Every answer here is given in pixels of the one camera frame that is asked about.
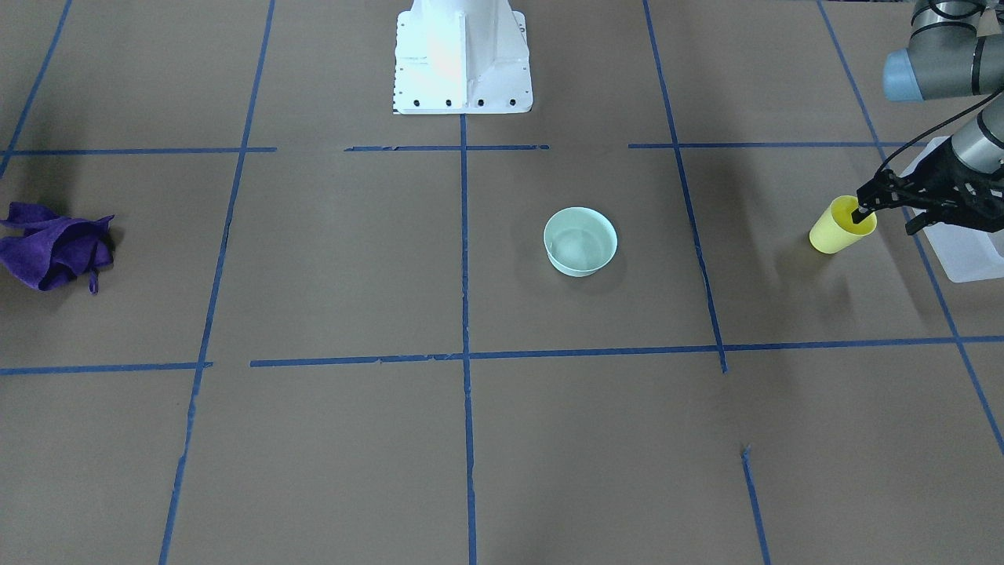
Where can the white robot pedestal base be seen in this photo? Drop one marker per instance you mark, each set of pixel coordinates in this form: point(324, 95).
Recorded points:
point(461, 58)

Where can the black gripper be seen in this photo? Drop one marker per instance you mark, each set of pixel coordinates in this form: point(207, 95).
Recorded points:
point(943, 170)

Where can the translucent white storage box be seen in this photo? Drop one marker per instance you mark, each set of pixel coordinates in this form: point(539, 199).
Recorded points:
point(966, 254)

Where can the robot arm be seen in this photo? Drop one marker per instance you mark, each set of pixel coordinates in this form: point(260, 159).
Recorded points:
point(947, 58)

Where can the mint green bowl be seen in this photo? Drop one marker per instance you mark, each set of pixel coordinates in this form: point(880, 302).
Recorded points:
point(579, 241)

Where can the yellow plastic cup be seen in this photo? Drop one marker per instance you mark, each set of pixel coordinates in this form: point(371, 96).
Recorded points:
point(836, 229)

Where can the purple microfiber cloth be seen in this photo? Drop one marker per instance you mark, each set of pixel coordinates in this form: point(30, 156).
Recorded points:
point(54, 250)

